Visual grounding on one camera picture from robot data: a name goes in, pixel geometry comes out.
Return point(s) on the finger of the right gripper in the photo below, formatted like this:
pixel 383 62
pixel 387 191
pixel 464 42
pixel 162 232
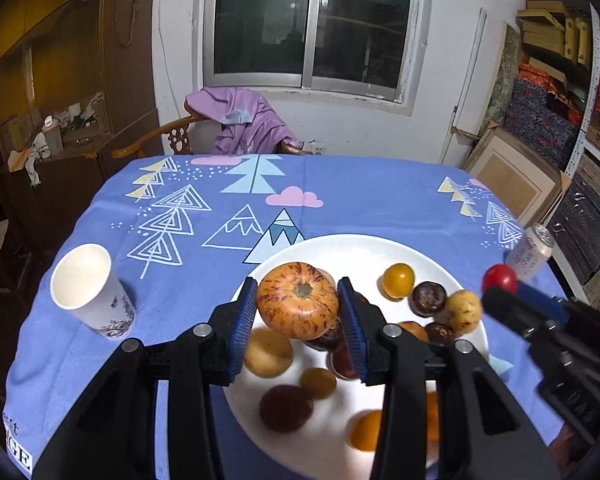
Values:
pixel 521 319
pixel 540 297

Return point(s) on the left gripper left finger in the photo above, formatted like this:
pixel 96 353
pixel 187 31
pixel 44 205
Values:
pixel 109 433

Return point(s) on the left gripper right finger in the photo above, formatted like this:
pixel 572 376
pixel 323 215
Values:
pixel 483 431

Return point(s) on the small potato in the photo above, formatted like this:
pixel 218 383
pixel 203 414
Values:
pixel 462 312

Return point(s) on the large tan round fruit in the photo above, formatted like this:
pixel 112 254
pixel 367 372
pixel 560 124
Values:
pixel 268 354

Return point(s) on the dark red plum front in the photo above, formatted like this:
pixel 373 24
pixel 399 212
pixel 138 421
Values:
pixel 286 408

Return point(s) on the dark red plum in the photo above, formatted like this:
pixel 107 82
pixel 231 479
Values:
pixel 341 364
pixel 286 408

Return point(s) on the striped orange tomato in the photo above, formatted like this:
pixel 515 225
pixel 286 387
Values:
pixel 297 301

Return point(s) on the dark purple mangosteen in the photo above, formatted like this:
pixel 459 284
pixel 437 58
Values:
pixel 329 341

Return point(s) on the person's right hand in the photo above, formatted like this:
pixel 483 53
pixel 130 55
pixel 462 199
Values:
pixel 569 450

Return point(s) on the orange mandarin on plate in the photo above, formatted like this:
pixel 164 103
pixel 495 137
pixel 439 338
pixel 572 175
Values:
pixel 432 417

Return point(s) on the white drink can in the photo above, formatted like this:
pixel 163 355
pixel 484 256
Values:
pixel 533 249

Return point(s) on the dark chestnut fruit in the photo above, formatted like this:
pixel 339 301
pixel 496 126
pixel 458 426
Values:
pixel 440 334

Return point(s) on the dark mangosteen on plate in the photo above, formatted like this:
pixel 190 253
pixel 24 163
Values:
pixel 427 299

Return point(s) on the yellow orange tomato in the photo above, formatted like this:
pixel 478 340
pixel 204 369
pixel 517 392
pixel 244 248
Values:
pixel 363 430

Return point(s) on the striped peach fruit plate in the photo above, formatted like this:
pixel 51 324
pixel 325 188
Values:
pixel 415 329

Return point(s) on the framed picture leaning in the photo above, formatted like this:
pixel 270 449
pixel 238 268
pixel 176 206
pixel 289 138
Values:
pixel 528 185

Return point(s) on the small yellow tomato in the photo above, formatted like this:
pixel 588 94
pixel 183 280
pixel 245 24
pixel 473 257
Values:
pixel 398 281

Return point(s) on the white paper cup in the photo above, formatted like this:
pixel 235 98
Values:
pixel 84 284

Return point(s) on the white oval plate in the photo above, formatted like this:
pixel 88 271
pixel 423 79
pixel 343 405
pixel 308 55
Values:
pixel 320 448

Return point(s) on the white metal shelf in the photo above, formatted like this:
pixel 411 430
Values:
pixel 550 76

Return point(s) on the blue patterned tablecloth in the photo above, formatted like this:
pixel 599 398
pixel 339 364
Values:
pixel 182 233

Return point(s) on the wooden chair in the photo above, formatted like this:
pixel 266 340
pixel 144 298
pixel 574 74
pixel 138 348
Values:
pixel 170 135

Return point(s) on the purple cloth on chair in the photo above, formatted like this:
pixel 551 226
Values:
pixel 228 104

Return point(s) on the aluminium sliding window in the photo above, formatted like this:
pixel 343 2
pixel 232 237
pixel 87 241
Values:
pixel 368 49

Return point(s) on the wooden cabinet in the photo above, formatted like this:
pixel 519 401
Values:
pixel 87 63

